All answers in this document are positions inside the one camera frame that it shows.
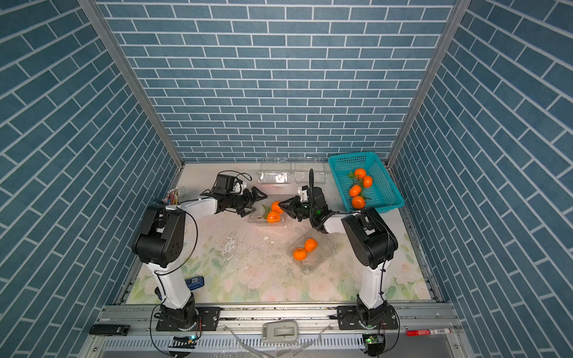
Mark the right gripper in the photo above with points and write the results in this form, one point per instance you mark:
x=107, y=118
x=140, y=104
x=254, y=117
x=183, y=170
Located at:
x=294, y=206

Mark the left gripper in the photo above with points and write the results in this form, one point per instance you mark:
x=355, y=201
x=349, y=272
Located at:
x=245, y=193

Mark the orange pair with leaves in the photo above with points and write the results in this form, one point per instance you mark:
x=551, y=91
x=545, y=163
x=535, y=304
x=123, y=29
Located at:
x=361, y=178

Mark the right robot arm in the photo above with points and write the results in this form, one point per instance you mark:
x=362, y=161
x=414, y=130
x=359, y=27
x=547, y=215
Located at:
x=370, y=237

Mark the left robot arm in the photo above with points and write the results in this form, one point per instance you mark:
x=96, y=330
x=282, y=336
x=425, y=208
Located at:
x=159, y=241

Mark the pink pen cup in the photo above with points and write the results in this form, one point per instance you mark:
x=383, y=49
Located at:
x=172, y=198

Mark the teal plastic basket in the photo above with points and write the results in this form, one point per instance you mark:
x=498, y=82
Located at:
x=382, y=196

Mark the blue card on table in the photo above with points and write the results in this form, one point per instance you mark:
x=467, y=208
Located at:
x=194, y=283

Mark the red marker pen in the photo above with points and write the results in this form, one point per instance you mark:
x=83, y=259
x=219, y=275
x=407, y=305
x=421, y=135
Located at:
x=420, y=333

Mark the grey box on rail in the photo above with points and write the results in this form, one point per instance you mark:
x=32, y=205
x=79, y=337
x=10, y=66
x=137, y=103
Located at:
x=280, y=332

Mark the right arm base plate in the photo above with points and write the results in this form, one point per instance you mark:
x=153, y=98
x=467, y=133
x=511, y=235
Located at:
x=361, y=317

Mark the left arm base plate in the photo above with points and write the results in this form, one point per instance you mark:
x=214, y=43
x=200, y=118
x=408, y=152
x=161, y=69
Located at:
x=206, y=319

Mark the black device on rail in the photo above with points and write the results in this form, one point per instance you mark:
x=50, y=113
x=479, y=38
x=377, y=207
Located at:
x=109, y=330

